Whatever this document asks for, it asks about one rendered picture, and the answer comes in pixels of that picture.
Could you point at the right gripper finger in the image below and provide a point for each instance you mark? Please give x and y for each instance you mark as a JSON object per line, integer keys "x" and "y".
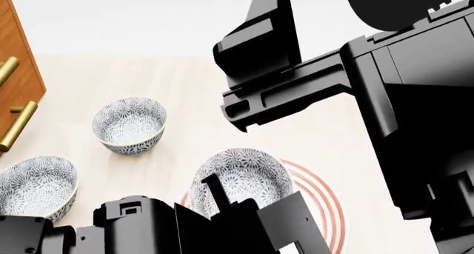
{"x": 263, "y": 48}
{"x": 285, "y": 95}

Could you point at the floral patterned bowl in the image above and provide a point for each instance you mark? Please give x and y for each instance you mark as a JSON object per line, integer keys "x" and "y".
{"x": 248, "y": 176}
{"x": 35, "y": 186}
{"x": 127, "y": 126}

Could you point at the white plate with red rings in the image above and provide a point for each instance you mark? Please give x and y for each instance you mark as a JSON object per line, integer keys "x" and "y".
{"x": 326, "y": 206}

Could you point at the wooden cabinet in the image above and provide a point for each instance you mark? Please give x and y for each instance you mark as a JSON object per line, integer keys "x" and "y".
{"x": 18, "y": 57}

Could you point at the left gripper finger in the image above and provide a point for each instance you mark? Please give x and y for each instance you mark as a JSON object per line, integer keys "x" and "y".
{"x": 292, "y": 226}
{"x": 216, "y": 193}

